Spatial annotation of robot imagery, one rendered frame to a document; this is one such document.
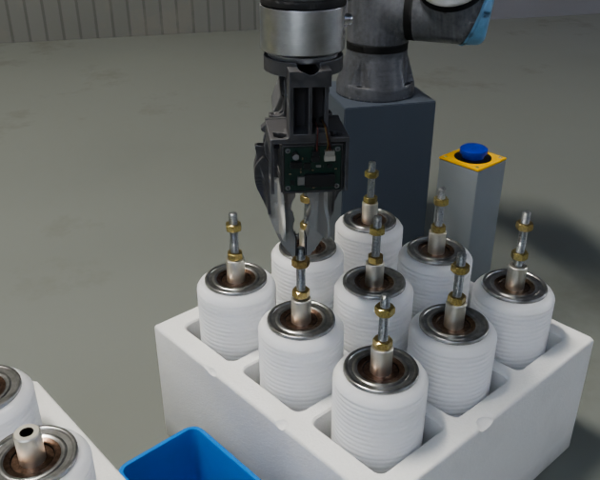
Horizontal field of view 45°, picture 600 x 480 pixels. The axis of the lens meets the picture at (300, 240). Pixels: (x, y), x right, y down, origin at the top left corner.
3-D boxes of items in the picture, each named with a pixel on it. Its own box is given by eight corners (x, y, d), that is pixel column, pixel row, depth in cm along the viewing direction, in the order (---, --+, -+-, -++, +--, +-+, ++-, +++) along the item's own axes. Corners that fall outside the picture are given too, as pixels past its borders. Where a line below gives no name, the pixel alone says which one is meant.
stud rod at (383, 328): (388, 360, 71) (392, 295, 68) (379, 363, 71) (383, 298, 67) (383, 354, 72) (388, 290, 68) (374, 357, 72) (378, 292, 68)
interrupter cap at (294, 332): (343, 337, 77) (343, 331, 77) (274, 347, 76) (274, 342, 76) (325, 300, 84) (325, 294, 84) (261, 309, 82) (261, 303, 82)
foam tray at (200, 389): (165, 432, 100) (152, 325, 91) (360, 324, 123) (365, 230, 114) (372, 630, 74) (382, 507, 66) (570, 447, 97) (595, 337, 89)
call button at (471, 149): (452, 159, 106) (454, 147, 105) (470, 152, 109) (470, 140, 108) (475, 167, 104) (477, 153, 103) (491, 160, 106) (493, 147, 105)
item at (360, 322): (317, 406, 94) (318, 289, 86) (354, 368, 101) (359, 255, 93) (382, 435, 89) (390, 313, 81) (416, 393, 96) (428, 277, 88)
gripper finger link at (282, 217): (270, 278, 71) (272, 192, 67) (266, 250, 76) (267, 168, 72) (302, 277, 72) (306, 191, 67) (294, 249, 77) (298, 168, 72)
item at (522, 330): (549, 413, 93) (573, 294, 84) (492, 439, 89) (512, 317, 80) (497, 372, 100) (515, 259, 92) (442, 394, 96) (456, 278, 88)
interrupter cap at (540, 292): (560, 295, 85) (562, 290, 85) (512, 312, 82) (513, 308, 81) (514, 267, 91) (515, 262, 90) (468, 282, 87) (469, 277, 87)
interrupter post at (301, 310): (314, 327, 79) (314, 302, 78) (292, 330, 79) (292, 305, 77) (309, 315, 81) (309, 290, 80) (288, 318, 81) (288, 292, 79)
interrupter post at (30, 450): (13, 460, 62) (6, 430, 60) (40, 447, 63) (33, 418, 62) (26, 476, 60) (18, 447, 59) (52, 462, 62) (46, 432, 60)
